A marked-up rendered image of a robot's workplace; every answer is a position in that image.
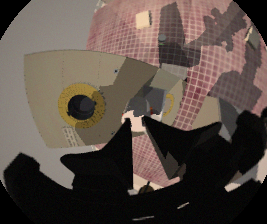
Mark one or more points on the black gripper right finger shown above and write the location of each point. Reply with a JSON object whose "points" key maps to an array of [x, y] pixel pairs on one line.
{"points": [[173, 145]]}

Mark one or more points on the dark grey panel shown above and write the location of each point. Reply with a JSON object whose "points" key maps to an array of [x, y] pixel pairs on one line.
{"points": [[77, 97]]}

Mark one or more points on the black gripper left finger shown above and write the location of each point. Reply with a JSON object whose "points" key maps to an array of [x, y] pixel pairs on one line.
{"points": [[115, 158]]}

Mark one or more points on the white round cartridge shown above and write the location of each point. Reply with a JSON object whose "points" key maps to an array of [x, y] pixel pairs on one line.
{"points": [[135, 109]]}

